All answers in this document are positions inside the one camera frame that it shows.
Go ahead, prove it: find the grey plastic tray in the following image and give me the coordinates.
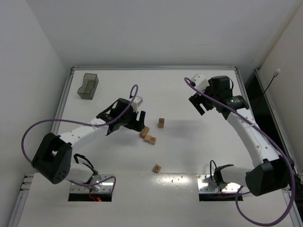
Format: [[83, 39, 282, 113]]
[[77, 73, 99, 100]]

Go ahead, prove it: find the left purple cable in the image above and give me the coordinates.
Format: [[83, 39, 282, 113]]
[[21, 84, 139, 190]]

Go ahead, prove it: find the wood cube red letter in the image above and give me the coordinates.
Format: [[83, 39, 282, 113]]
[[158, 118, 165, 129]]

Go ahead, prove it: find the plain wood cube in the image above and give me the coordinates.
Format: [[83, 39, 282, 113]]
[[144, 135, 151, 143]]

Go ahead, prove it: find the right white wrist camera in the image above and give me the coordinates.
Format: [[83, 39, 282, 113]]
[[191, 74, 210, 93]]

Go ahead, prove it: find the metal base plate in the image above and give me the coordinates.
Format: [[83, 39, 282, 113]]
[[70, 175, 116, 193], [196, 174, 240, 194]]

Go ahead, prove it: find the black wall cable with plug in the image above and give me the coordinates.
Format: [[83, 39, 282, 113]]
[[256, 69, 281, 105]]

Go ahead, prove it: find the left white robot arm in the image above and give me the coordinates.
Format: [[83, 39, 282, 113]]
[[31, 96, 145, 185]]

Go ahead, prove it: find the aluminium table frame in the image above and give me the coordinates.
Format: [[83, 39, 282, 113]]
[[9, 65, 303, 227]]

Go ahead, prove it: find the wood cube letter O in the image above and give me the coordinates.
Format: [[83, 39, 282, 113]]
[[152, 164, 161, 173]]

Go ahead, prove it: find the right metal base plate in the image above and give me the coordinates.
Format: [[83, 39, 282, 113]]
[[196, 174, 240, 194]]

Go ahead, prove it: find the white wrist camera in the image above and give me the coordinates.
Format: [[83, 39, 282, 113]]
[[132, 96, 143, 108], [191, 74, 210, 93]]

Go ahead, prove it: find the wood cube letter D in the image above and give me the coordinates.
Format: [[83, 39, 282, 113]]
[[149, 137, 156, 145]]

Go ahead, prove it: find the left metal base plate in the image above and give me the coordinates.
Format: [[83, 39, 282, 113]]
[[70, 175, 116, 193]]

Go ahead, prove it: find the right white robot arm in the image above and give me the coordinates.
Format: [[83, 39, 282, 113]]
[[184, 74, 295, 196]]

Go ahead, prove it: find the long wood block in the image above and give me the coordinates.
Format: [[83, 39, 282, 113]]
[[140, 126, 150, 139]]

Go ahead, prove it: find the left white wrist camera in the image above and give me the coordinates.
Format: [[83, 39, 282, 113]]
[[132, 96, 143, 108]]

